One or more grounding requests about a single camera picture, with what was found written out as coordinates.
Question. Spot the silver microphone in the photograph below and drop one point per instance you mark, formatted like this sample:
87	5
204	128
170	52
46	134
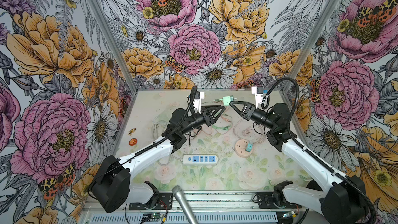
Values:
183	203

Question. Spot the small green circuit board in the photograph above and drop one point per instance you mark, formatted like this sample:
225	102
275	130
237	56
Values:
152	217

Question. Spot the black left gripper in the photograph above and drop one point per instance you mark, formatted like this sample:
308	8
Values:
211	117

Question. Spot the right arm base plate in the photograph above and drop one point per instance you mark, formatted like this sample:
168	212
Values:
273	200

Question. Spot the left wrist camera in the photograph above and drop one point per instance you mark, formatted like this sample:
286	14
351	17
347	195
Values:
197	103

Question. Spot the aluminium front rail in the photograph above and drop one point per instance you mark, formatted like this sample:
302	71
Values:
207	207

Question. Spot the white blue power strip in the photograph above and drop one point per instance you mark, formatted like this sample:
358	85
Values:
200	160

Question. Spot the red round sticker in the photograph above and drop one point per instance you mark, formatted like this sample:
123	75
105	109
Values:
133	142

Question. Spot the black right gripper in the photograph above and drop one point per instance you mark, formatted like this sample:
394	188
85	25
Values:
245	110

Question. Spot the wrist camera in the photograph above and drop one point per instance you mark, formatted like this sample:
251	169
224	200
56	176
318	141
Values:
197	103
260	95

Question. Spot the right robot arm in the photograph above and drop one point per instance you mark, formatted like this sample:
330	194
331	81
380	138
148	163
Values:
341	199

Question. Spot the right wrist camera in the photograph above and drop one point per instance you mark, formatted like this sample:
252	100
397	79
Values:
260	95

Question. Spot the clown sticker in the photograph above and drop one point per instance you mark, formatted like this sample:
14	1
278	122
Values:
133	130

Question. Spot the pink round power socket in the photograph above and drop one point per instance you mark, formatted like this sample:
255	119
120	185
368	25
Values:
240	148

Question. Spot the teal USB charger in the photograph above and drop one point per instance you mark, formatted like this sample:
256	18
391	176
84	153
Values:
249	147

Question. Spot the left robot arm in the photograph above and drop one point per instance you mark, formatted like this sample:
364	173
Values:
112	185

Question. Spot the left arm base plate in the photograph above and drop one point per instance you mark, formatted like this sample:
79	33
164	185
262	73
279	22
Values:
162	201

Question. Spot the green USB charger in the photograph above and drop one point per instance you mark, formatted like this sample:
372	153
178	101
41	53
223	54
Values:
226	100

